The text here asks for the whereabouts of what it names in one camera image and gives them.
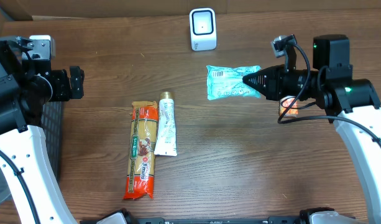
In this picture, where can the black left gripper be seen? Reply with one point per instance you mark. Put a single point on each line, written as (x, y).
(71, 83)

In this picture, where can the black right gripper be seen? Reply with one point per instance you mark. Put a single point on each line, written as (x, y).
(273, 88)

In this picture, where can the green wet wipes packet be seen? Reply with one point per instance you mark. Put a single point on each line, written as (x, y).
(224, 82)

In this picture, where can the white tube with gold cap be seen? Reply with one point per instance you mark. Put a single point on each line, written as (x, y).
(166, 144)

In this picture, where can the orange spaghetti packet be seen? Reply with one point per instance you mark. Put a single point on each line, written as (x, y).
(143, 136)

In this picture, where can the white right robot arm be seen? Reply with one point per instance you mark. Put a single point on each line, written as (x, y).
(353, 106)

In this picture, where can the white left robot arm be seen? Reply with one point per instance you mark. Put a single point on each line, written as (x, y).
(23, 151)

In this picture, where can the grey mesh plastic basket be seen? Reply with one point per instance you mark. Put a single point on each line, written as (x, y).
(51, 123)

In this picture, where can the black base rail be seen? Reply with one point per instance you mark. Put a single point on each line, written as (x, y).
(313, 215)

